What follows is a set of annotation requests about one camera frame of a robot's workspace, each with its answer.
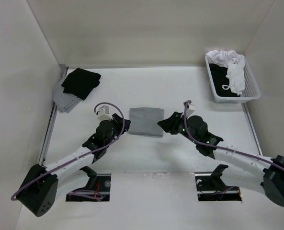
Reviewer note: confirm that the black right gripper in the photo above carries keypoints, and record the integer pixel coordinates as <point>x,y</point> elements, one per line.
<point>170,125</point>

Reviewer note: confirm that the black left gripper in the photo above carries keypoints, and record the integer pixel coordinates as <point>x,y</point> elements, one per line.
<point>118,122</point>

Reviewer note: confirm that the grey tank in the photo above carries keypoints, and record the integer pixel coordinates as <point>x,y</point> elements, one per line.
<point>144,121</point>
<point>65,102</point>

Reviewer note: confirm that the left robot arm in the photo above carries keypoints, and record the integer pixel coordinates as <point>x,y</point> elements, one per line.
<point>40,187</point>

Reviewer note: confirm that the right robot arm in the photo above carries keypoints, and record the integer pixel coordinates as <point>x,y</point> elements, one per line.
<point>261,174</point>

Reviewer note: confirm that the folded grey tank top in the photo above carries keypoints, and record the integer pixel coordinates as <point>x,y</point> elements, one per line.
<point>65,102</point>

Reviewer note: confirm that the folded black tank top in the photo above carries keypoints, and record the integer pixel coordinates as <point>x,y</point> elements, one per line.
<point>80,83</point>

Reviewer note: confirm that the black tank top in basket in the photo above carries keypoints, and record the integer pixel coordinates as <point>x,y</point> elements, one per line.
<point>221,82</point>

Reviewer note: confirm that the white tank top in basket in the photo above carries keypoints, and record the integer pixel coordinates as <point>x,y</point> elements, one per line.
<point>234,63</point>

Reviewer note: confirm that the white plastic laundry basket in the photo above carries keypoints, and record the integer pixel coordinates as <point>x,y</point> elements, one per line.
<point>251,91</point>

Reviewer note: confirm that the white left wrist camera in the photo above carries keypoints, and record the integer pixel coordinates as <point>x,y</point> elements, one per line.
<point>103,113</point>

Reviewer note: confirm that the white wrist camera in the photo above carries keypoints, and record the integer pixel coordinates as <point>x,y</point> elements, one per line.
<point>189,107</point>
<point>103,113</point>

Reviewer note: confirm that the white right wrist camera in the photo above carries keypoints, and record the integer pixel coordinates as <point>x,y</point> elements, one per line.
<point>189,107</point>

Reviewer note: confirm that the left metal table rail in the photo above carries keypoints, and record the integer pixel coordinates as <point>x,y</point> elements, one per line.
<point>48,133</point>

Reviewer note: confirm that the metal table rail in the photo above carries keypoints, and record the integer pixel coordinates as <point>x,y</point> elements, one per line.
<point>48,133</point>
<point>251,127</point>

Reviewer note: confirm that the right metal table rail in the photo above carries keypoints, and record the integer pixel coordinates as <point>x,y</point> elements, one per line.
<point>251,127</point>

